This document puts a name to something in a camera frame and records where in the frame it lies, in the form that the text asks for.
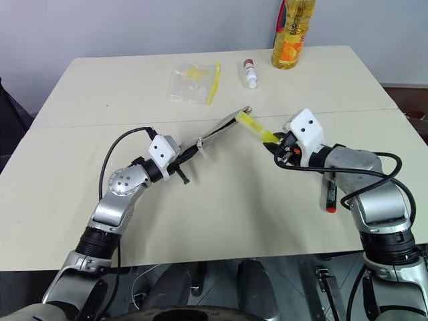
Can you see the dark rounded shape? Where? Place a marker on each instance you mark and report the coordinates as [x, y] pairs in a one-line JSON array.
[[168, 284], [257, 284]]

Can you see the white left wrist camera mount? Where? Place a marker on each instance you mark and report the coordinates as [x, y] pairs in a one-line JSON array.
[[161, 150]]

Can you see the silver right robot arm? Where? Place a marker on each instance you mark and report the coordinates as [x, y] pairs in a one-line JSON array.
[[378, 200]]

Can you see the clear bag with yellow zip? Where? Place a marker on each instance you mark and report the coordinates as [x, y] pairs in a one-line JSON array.
[[190, 83]]

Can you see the small white bottle maroon cap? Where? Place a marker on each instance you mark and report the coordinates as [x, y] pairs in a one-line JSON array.
[[250, 73]]

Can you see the black object beside table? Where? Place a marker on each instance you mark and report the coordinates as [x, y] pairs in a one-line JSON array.
[[10, 117]]

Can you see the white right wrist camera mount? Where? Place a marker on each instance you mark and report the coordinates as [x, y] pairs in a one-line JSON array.
[[306, 128]]

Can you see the black marker with red cap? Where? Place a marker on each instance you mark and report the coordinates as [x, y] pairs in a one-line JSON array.
[[331, 197]]

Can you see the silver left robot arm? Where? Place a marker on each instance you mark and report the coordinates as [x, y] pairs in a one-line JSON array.
[[123, 182]]

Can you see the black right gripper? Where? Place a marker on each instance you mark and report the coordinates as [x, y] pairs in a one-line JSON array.
[[290, 150]]

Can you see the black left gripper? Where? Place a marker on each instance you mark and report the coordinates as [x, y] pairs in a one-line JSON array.
[[175, 162]]

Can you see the dark robot torso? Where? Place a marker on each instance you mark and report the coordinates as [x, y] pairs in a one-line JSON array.
[[150, 314]]

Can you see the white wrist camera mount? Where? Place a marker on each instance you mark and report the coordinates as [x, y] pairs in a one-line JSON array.
[[306, 128], [161, 150]]

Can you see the yellow highlighter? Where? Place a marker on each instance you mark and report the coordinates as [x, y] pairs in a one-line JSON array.
[[250, 123]]

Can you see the yellow cooking oil bottle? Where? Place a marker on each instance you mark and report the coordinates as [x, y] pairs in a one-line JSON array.
[[289, 47]]

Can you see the grid pattern zip pouch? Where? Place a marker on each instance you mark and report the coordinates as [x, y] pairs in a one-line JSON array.
[[220, 125]]

